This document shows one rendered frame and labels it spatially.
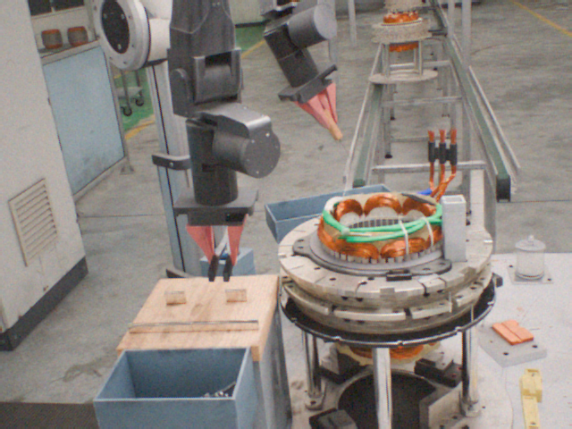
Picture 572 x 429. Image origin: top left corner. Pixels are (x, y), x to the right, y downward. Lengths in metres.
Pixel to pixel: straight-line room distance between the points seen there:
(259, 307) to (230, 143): 0.27
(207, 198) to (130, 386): 0.27
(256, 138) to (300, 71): 0.44
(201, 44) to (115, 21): 0.51
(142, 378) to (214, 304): 0.15
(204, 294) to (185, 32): 0.40
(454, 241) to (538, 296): 0.62
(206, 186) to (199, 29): 0.19
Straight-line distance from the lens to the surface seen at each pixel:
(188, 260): 1.40
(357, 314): 0.92
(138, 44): 1.22
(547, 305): 1.53
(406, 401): 1.22
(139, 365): 0.91
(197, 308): 0.97
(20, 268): 3.29
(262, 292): 0.98
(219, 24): 0.79
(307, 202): 1.34
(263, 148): 0.77
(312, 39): 1.14
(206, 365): 0.89
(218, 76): 0.80
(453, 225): 0.95
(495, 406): 1.19
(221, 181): 0.83
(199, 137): 0.82
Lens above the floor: 1.52
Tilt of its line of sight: 22 degrees down
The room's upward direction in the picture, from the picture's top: 6 degrees counter-clockwise
